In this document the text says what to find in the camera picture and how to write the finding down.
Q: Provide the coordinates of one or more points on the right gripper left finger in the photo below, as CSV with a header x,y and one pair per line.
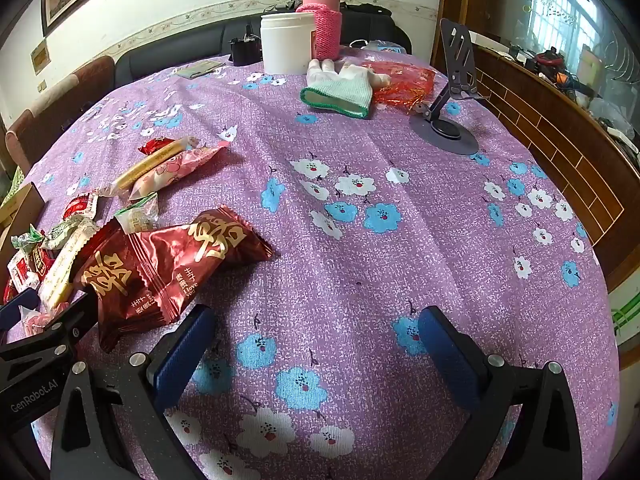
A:
x,y
87,443

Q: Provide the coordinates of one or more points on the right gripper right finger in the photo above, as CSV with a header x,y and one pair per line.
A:
x,y
544,443

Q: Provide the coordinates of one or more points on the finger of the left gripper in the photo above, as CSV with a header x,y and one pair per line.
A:
x,y
10,313
67,328

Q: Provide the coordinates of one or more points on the yellow cracker packet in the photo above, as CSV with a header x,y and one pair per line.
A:
x,y
58,284

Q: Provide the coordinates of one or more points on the large dark red snack bag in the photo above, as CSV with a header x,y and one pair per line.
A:
x,y
145,280

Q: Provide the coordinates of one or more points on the red white snack packet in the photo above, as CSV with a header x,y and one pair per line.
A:
x,y
84,205

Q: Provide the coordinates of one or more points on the green white snack packet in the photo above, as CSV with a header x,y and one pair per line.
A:
x,y
141,216

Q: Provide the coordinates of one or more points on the long yellow biscuit packet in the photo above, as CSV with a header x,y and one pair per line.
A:
x,y
126,180

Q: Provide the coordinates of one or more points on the small red candy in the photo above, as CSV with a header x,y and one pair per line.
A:
x,y
155,145

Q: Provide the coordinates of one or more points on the pink snack packet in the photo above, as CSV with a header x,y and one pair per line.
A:
x,y
174,169

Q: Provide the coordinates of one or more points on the red peanut snack packet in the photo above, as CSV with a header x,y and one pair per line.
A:
x,y
27,270

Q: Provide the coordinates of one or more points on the green candy packet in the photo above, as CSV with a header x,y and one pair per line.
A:
x,y
47,234

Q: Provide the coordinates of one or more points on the cardboard box tray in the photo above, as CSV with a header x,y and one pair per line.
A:
x,y
22,210

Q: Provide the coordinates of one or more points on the brown armchair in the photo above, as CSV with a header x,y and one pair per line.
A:
x,y
41,124

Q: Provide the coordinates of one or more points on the purple floral tablecloth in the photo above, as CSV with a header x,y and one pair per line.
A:
x,y
318,370

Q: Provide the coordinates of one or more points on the booklet on table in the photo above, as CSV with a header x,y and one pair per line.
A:
x,y
198,69

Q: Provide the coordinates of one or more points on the black small box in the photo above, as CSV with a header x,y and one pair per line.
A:
x,y
246,50

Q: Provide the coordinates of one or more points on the black phone stand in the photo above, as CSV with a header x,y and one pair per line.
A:
x,y
461,85

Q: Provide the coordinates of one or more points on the white plastic jar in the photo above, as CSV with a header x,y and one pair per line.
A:
x,y
287,42

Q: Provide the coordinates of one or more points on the white and green glove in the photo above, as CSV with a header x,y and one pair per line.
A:
x,y
347,91

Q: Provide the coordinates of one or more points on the pink sleeved glass bottle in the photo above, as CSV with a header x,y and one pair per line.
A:
x,y
328,19

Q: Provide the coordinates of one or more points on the black sofa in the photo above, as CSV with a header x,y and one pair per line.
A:
x,y
359,22

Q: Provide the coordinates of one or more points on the wooden cabinet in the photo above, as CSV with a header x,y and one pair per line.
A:
x,y
582,160

